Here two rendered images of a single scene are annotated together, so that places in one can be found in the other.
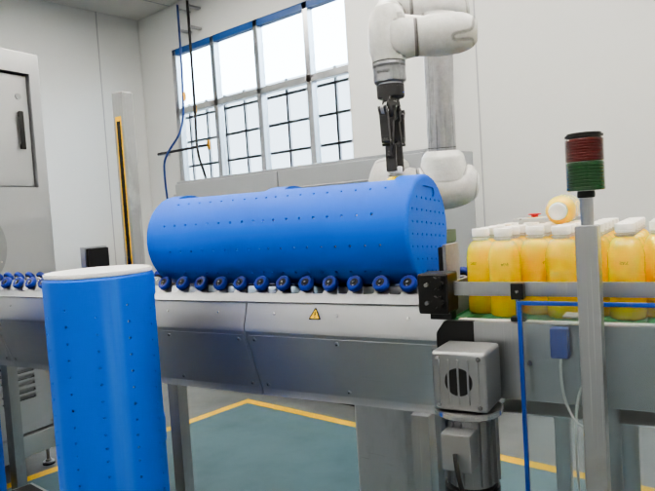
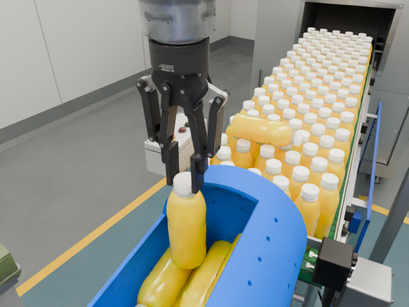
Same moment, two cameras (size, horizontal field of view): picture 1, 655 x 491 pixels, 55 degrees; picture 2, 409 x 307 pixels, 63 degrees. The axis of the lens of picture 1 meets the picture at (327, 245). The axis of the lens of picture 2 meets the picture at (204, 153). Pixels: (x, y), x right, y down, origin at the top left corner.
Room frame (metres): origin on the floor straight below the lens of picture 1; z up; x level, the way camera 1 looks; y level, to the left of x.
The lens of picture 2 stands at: (1.74, 0.22, 1.60)
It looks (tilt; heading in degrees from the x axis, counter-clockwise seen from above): 35 degrees down; 265
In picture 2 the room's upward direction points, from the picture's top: straight up
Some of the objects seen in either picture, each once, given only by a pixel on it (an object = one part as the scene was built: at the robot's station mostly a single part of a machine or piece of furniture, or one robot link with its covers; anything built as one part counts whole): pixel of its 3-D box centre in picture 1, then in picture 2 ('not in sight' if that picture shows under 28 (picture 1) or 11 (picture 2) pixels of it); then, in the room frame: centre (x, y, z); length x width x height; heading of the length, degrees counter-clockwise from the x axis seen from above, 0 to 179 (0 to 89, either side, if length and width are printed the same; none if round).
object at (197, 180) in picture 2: (391, 158); (197, 171); (1.71, -0.19, 1.29); 0.03 x 0.01 x 0.07; 60
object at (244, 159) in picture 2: not in sight; (241, 170); (1.56, -0.56, 0.99); 0.07 x 0.07 x 0.18
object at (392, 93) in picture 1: (391, 101); (180, 71); (1.73, -0.20, 1.44); 0.08 x 0.07 x 0.09; 150
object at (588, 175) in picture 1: (585, 176); not in sight; (1.10, -0.46, 1.18); 0.06 x 0.06 x 0.05
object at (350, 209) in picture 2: (518, 301); (346, 219); (1.30, -0.39, 0.94); 0.03 x 0.02 x 0.08; 60
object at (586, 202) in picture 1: (585, 179); not in sight; (1.10, -0.46, 1.18); 0.06 x 0.06 x 0.16
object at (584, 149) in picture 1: (584, 150); not in sight; (1.10, -0.46, 1.23); 0.06 x 0.06 x 0.04
